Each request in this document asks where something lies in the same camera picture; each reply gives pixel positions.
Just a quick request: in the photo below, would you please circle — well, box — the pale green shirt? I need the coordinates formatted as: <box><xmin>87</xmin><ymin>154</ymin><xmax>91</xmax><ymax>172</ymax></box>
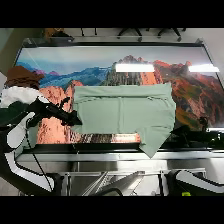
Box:
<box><xmin>70</xmin><ymin>82</ymin><xmax>177</xmax><ymax>160</ymax></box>

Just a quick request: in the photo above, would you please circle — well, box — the red-brown garment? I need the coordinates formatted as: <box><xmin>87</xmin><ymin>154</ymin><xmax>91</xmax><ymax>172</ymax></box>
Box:
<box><xmin>4</xmin><ymin>65</ymin><xmax>45</xmax><ymax>90</ymax></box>

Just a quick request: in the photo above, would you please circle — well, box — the black cable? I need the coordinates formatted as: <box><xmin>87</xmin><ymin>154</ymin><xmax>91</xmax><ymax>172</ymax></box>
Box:
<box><xmin>25</xmin><ymin>128</ymin><xmax>55</xmax><ymax>194</ymax></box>

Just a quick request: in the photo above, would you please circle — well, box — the dark green garment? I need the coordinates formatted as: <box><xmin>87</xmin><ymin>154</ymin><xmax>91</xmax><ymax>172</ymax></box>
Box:
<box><xmin>0</xmin><ymin>101</ymin><xmax>32</xmax><ymax>127</ymax></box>

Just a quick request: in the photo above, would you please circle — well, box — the black office chair base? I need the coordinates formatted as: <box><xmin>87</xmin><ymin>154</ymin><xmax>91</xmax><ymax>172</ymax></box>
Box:
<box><xmin>116</xmin><ymin>27</ymin><xmax>144</xmax><ymax>43</ymax></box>
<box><xmin>157</xmin><ymin>27</ymin><xmax>183</xmax><ymax>42</ymax></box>

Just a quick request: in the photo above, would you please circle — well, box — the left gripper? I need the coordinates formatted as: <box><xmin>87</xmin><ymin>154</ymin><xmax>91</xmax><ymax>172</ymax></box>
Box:
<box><xmin>57</xmin><ymin>109</ymin><xmax>83</xmax><ymax>128</ymax></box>

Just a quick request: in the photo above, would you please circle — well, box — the silver frame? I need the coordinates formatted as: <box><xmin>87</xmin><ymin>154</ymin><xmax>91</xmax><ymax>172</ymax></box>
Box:
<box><xmin>14</xmin><ymin>148</ymin><xmax>224</xmax><ymax>197</ymax></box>

